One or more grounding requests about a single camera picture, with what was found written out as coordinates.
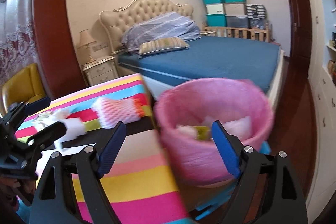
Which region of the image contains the white foam sheet roll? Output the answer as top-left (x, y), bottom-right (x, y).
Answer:
top-left (54, 118), bottom-right (86, 150)

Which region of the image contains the pink foam fruit net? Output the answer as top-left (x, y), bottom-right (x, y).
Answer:
top-left (91, 97), bottom-right (145, 129)

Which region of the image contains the white foam block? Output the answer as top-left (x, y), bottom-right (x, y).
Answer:
top-left (202, 116), bottom-right (252, 141)

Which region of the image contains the pink bag trash bin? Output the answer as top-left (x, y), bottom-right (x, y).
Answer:
top-left (154, 78), bottom-right (274, 187)

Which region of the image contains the white barcode carton box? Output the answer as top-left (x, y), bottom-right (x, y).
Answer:
top-left (32, 109), bottom-right (70, 132)

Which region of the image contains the yellow leather armchair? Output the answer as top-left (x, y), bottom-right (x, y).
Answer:
top-left (1, 63), bottom-right (46, 112)

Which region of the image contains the white wardrobe with drawers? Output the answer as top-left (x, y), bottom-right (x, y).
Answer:
top-left (306, 0), bottom-right (335, 223)

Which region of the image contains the dark red wooden panel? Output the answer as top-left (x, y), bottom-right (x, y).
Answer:
top-left (33, 0), bottom-right (86, 98)

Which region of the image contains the lace pink curtain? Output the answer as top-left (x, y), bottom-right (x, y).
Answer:
top-left (1, 0), bottom-right (39, 85)

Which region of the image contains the cream nightstand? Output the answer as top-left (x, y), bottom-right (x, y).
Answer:
top-left (83, 56), bottom-right (119, 86)

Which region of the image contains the beige table lamp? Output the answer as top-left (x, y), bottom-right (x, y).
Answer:
top-left (78, 29), bottom-right (97, 64)

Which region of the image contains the green white plastic wrapper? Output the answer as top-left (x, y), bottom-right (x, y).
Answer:
top-left (194, 126), bottom-right (212, 141)

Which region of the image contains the crumpled white paper wad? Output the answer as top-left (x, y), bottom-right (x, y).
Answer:
top-left (177, 125), bottom-right (198, 139)

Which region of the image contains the beige tufted headboard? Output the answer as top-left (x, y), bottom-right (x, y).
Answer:
top-left (98, 0), bottom-right (194, 56)

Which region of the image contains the striped yellow pillow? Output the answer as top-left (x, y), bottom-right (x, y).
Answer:
top-left (138, 38), bottom-right (190, 57)

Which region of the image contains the blue mattress bed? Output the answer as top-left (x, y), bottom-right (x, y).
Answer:
top-left (118, 36), bottom-right (284, 108)

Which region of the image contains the grey striped duvet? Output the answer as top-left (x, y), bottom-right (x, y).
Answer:
top-left (121, 12), bottom-right (201, 53)

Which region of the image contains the dark red door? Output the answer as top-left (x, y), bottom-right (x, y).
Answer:
top-left (285, 0), bottom-right (313, 62)

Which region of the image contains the grey clear storage bin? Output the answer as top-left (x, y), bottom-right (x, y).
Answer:
top-left (226, 15), bottom-right (249, 28)

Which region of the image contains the black white checked bag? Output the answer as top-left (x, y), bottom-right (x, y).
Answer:
top-left (246, 4), bottom-right (267, 19)

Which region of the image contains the teal storage bin lower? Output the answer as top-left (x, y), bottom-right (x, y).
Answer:
top-left (206, 14), bottom-right (227, 27)

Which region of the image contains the white storage box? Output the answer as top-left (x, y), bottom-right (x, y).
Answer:
top-left (206, 3), bottom-right (226, 15)

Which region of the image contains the wooden crib rail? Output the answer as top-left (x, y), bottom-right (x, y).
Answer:
top-left (201, 23), bottom-right (270, 43)

